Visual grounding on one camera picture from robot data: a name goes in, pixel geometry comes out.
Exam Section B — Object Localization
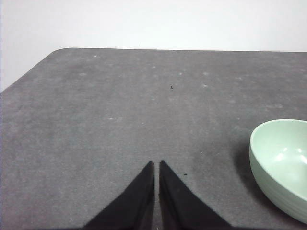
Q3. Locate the green ribbed bowl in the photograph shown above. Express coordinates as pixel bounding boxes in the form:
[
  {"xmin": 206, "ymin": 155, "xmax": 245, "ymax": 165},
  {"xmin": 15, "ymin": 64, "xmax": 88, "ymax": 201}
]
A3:
[{"xmin": 249, "ymin": 118, "xmax": 307, "ymax": 225}]

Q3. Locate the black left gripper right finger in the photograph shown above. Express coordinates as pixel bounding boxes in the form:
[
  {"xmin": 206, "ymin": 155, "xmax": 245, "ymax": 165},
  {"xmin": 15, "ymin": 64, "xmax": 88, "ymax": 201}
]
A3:
[{"xmin": 158, "ymin": 160, "xmax": 237, "ymax": 230}]

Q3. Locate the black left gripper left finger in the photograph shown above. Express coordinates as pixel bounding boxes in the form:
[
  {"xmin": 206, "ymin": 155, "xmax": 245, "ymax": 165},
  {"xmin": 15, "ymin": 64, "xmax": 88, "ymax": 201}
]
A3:
[{"xmin": 83, "ymin": 160, "xmax": 156, "ymax": 230}]

